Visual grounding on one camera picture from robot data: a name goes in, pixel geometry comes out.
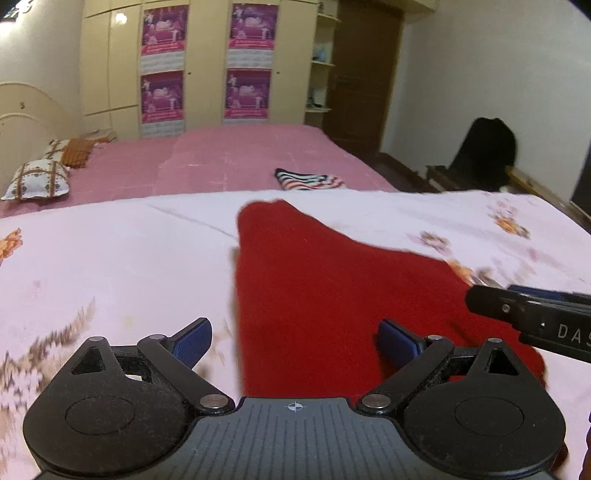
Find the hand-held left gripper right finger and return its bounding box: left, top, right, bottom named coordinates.
left=358, top=318, right=523, bottom=415

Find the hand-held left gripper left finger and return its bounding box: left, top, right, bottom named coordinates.
left=68, top=318, right=235, bottom=413

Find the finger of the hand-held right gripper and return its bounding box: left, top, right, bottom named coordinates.
left=465, top=284, right=575, bottom=332

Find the red knit sweater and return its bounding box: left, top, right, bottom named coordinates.
left=231, top=198, right=571, bottom=478

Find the pale floral bedsheet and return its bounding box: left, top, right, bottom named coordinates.
left=0, top=189, right=591, bottom=480

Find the wooden furniture edge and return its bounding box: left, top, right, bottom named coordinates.
left=425, top=164, right=578, bottom=217

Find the black garment on chair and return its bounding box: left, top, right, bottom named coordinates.
left=449, top=117, right=517, bottom=193

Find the striped folded cloth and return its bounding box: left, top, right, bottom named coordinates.
left=275, top=168, right=347, bottom=193

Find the pink bedsheet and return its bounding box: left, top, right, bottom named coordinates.
left=0, top=122, right=400, bottom=220

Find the white brown patterned pillow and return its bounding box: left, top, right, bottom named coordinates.
left=45, top=138, right=77, bottom=163
left=0, top=159, right=71, bottom=202

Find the brown wooden door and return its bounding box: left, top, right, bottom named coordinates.
left=322, top=0, right=406, bottom=155

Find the cream wooden headboard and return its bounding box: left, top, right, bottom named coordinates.
left=0, top=82, right=85, bottom=195

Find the cream wardrobe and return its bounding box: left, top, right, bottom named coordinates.
left=82, top=0, right=325, bottom=142

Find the cream open shelf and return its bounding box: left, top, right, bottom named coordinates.
left=304, top=10, right=341, bottom=126

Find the purple wall poster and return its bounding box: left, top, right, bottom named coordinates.
left=140, top=5, right=190, bottom=71
left=229, top=3, right=280, bottom=68
left=139, top=70, right=185, bottom=138
left=223, top=68, right=273, bottom=121

